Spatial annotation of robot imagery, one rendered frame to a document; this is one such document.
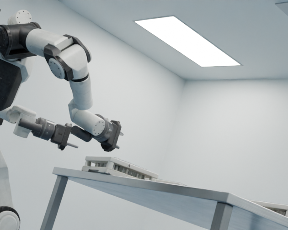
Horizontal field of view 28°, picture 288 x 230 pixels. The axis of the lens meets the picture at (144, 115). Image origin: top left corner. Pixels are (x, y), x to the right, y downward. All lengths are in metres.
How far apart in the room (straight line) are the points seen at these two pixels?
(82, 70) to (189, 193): 0.55
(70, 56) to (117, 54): 4.92
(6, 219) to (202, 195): 0.78
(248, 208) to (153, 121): 5.32
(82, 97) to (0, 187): 0.55
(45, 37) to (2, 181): 0.63
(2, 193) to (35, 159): 3.86
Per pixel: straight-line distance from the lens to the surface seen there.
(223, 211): 1.89
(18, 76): 2.22
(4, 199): 2.31
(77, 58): 1.89
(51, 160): 6.26
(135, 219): 7.15
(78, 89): 1.93
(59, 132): 2.56
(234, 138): 6.75
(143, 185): 2.17
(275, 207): 2.37
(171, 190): 2.05
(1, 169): 2.26
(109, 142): 2.17
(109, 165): 2.36
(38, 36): 1.99
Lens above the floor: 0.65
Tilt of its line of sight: 13 degrees up
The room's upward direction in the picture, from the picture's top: 17 degrees clockwise
